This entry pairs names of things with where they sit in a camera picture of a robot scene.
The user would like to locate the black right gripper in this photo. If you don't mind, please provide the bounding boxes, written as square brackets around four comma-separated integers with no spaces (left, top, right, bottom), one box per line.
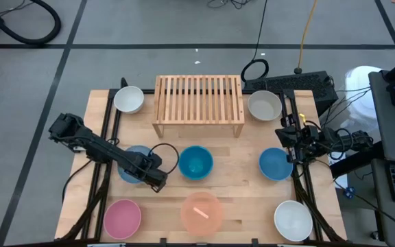
[275,115,317,164]

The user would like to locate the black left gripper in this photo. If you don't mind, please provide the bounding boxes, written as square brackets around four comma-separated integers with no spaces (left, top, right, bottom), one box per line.
[128,152,169,193]

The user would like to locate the light blue bowl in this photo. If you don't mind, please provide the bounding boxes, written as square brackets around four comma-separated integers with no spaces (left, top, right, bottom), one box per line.
[117,145,154,185]

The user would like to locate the teal bowl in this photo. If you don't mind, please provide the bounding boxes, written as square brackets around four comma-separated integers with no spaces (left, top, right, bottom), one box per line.
[178,145,215,181]

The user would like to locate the beige bowl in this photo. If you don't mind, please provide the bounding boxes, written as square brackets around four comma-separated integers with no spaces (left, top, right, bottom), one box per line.
[247,90,283,122]

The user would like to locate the pink bowl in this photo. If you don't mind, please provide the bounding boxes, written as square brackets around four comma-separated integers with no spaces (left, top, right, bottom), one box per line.
[103,198,143,240]

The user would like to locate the translucent orange bowl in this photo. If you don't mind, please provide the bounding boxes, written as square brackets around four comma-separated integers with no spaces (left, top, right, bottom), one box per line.
[180,191,224,237]

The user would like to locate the white bowl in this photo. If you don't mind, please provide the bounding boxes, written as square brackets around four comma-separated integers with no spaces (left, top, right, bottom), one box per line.
[274,200,314,242]
[113,85,145,115]

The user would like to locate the slatted bamboo shelf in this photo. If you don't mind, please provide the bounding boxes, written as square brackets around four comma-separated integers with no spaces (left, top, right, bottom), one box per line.
[152,74,246,139]

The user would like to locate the black desk crossbar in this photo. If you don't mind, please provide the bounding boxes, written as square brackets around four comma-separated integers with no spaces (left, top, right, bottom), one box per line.
[329,141,385,178]

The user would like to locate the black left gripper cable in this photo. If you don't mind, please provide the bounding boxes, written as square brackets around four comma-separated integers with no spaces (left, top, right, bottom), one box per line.
[148,142,180,175]

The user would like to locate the yellow hanging cable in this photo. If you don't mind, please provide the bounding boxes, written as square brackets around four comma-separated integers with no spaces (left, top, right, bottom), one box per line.
[294,0,319,75]

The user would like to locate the black aluminium table frame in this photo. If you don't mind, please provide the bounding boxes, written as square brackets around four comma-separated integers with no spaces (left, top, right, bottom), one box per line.
[55,77,349,247]

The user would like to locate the black left arm base cable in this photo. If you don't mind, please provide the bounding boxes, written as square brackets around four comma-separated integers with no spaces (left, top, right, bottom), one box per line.
[61,158,94,204]

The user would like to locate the long black floor cable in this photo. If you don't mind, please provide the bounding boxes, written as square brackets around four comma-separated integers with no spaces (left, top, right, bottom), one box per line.
[333,180,395,237]

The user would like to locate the black hanging cable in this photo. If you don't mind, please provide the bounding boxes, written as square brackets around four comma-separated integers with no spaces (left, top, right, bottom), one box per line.
[240,0,270,83]

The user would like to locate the black floor cable bundle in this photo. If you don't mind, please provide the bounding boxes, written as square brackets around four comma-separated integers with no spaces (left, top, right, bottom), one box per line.
[206,0,253,10]

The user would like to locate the black vacuum hose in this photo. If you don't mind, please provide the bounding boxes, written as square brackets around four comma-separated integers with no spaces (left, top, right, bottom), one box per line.
[0,0,62,46]

